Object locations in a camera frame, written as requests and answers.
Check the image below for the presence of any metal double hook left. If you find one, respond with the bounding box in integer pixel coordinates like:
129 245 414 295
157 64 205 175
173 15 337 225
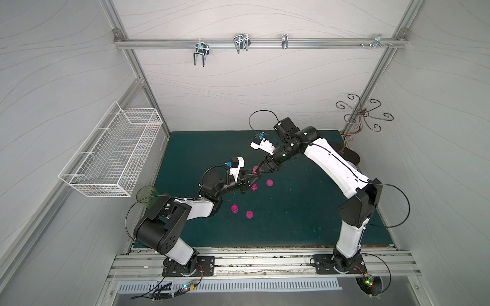
193 42 210 67

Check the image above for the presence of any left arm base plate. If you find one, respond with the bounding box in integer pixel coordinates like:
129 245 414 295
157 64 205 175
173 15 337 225
162 255 215 277

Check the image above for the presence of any metal double hook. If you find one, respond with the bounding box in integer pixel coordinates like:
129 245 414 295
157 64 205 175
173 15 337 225
193 42 210 67
233 34 251 53

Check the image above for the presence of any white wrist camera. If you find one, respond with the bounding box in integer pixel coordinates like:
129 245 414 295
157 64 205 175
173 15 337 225
250 133 276 155
225 157 245 182

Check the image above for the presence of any metal double hook middle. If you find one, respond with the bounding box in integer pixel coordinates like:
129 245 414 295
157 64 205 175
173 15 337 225
233 34 251 53

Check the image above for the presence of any green table mat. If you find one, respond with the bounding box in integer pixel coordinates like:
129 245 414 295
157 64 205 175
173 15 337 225
131 129 394 248

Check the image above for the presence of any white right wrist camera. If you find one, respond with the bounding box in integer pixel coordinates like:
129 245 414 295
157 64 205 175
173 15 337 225
250 133 276 155

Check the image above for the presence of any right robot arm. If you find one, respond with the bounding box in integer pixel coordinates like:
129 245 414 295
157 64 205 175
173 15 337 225
250 117 385 274

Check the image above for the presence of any green plastic cup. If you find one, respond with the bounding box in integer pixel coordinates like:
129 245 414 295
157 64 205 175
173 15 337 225
136 186 160 209

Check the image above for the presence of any white wire basket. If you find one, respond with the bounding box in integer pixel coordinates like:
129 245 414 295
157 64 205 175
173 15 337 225
58 101 163 198

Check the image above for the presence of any small metal hook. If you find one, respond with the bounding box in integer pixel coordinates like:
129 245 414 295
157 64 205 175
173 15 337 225
281 34 289 50

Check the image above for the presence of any metal hook tree stand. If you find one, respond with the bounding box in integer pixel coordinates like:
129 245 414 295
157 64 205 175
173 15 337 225
335 98 394 167

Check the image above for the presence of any round black device with LED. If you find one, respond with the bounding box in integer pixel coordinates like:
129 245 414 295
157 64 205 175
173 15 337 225
356 276 384 297

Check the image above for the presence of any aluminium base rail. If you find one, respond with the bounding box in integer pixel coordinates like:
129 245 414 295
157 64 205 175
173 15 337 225
107 246 422 281

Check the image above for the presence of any aluminium top crossbar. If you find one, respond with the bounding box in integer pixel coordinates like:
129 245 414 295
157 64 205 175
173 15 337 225
114 34 409 50

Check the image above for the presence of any white slotted cable duct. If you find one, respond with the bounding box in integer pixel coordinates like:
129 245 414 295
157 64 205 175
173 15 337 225
117 277 342 295

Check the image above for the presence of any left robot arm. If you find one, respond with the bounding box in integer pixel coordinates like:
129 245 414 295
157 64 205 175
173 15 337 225
133 162 262 274

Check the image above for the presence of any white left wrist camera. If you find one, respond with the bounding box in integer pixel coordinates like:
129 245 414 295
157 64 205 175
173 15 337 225
225 157 245 182

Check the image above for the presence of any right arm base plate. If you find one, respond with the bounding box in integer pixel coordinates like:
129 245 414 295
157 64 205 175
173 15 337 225
310 254 367 275

